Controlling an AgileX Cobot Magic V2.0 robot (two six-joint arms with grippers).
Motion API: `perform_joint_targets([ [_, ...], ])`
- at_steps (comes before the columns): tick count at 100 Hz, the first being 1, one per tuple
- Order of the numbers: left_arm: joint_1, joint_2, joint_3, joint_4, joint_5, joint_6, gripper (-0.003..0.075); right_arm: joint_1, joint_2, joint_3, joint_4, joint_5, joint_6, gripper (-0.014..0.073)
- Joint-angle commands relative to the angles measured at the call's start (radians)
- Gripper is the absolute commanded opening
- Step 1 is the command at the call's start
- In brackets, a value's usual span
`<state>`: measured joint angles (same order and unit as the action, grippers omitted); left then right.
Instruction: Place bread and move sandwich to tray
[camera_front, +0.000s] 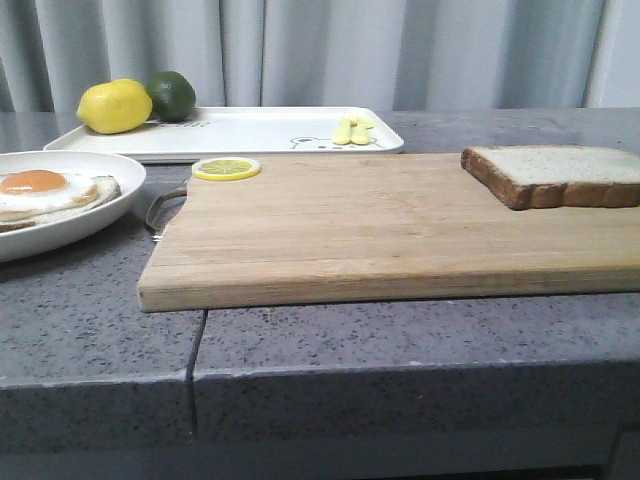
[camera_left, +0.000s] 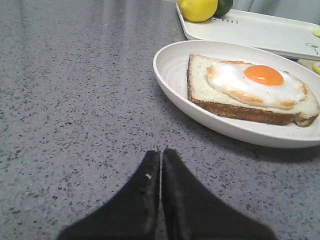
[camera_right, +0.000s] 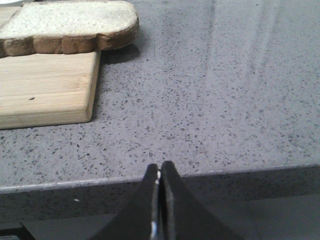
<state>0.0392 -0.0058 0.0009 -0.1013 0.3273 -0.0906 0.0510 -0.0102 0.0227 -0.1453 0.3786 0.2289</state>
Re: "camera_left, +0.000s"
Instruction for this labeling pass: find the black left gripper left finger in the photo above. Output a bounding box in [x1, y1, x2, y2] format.
[58, 150, 160, 240]

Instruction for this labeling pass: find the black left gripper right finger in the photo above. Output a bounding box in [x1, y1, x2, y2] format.
[161, 148, 277, 240]

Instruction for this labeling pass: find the white oval plate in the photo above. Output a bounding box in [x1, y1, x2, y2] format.
[153, 40, 320, 149]

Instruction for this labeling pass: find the bottom bread slice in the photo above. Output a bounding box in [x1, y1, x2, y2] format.
[187, 54, 320, 127]

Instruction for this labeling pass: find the white rectangular tray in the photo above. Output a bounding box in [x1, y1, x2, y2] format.
[177, 9, 320, 61]

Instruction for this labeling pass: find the fried egg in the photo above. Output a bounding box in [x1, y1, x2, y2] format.
[206, 61, 308, 109]

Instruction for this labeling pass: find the wooden cutting board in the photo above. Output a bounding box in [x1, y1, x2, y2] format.
[297, 59, 319, 72]

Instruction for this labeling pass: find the lemon slice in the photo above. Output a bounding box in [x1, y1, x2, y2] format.
[311, 61, 320, 74]

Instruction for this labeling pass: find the yellow lemon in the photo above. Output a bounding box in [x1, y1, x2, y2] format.
[177, 0, 218, 22]

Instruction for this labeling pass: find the green lime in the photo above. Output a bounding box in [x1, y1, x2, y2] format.
[212, 0, 234, 18]

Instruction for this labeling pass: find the yellow-green small utensil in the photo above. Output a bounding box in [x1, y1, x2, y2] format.
[312, 26, 320, 37]

